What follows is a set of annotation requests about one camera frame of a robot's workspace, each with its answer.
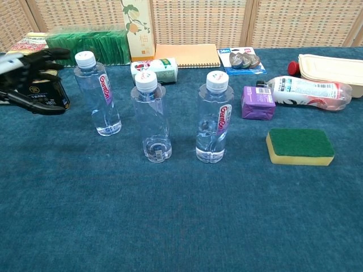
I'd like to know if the beige lidded food container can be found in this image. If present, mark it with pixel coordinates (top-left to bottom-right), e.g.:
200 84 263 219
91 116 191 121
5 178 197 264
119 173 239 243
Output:
297 53 363 99

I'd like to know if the tall orange pomelo print carton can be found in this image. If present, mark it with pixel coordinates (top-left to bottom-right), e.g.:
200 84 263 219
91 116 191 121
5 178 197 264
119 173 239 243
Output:
119 0 156 62

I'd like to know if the blue correction tape blister pack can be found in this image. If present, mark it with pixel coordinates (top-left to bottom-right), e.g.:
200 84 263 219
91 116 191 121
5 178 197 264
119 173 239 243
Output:
217 47 268 76

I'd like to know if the green yellow scrub sponge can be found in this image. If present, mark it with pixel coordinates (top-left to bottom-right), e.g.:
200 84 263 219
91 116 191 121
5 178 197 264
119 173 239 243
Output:
265 128 335 167

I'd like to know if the small purple carton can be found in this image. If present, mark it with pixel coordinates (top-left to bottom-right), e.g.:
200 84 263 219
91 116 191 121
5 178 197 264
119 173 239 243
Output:
240 86 276 121

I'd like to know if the yellow white sponge multipack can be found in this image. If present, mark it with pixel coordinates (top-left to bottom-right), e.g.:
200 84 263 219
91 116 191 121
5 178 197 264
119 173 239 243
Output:
5 32 49 56

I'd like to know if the clear water bottle white cap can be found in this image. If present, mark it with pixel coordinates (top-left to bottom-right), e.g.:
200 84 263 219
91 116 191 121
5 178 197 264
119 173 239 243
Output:
73 50 123 137
195 70 235 164
130 70 173 164

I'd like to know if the blue table cloth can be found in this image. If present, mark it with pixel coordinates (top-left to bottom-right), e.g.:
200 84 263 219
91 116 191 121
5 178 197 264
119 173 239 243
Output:
0 46 363 272

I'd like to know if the white green drink can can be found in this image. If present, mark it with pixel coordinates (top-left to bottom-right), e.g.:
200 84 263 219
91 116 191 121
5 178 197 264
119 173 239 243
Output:
130 58 179 86

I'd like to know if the red bottle cap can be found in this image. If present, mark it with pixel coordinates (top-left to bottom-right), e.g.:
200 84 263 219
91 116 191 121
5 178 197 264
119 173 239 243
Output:
288 61 301 77

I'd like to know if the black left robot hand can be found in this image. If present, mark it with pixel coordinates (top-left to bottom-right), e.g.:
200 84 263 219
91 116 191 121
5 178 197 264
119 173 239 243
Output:
0 47 71 116

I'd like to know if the pink white plastic drink bottle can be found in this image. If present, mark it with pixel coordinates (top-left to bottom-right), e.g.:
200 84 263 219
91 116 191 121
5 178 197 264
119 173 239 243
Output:
256 75 353 112

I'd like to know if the clear box of green sachets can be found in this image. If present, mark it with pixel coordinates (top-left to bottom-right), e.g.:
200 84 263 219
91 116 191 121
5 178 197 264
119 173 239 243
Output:
45 27 132 68

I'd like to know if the woven wooden folding screen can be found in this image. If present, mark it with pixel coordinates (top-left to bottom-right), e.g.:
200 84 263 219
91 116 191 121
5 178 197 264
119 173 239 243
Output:
0 0 363 53

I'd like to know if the orange spiral notebook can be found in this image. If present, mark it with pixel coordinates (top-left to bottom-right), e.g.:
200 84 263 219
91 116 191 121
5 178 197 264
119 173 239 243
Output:
154 44 221 69

